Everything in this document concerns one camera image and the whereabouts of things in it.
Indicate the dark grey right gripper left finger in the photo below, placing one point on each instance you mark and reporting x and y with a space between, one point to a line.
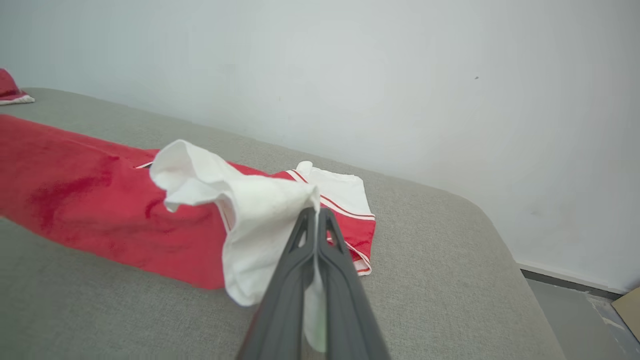
280 310

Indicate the white baseboard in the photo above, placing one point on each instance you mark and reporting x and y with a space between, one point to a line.
565 275

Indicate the grey fabric sofa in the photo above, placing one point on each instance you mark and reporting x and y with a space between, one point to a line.
425 275

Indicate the red garment with white trim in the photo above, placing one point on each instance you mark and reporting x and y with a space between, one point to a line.
100 200

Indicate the red white striped garment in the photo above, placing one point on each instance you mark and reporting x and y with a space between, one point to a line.
9 87

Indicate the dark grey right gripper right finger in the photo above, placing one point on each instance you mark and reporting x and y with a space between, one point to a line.
350 320

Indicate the beige cardboard sheet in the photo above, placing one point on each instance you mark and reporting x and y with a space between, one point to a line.
630 310

